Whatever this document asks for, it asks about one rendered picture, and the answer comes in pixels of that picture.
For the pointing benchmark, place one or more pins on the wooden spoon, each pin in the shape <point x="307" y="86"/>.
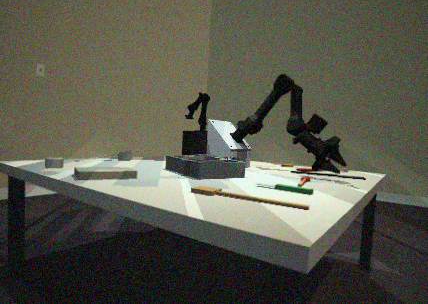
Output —
<point x="210" y="191"/>

